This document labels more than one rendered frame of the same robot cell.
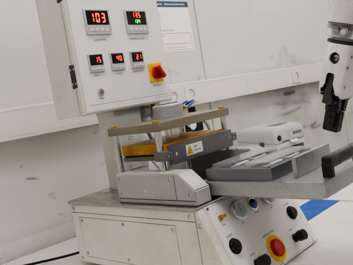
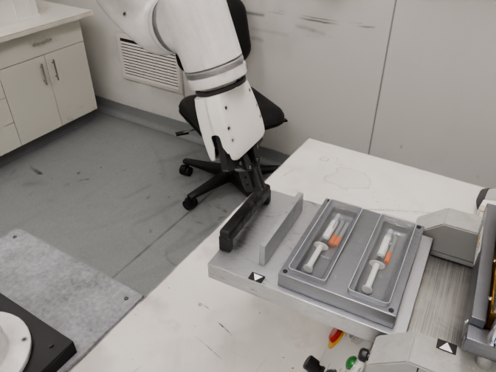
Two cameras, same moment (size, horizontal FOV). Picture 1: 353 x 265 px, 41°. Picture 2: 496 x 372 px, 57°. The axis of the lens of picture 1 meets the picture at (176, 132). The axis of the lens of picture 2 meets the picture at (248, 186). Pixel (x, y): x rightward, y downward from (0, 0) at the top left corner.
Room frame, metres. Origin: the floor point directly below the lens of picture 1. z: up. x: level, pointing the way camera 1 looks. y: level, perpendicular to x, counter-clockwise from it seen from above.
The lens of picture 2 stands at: (1.48, -0.47, 1.46)
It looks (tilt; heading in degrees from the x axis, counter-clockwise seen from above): 35 degrees down; 164
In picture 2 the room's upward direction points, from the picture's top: straight up
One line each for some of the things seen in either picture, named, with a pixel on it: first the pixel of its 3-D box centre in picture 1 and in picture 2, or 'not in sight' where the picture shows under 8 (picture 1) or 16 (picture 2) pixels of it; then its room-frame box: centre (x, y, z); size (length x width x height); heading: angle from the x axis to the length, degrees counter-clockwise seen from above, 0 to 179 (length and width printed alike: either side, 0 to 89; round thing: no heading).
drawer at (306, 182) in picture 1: (282, 169); (324, 249); (1.01, -0.21, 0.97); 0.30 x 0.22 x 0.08; 47
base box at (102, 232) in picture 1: (193, 219); not in sight; (1.22, -0.01, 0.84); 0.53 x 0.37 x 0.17; 47
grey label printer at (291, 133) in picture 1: (271, 143); not in sight; (2.11, -0.42, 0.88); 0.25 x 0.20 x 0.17; 37
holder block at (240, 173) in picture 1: (262, 164); (354, 254); (1.04, -0.18, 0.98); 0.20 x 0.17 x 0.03; 137
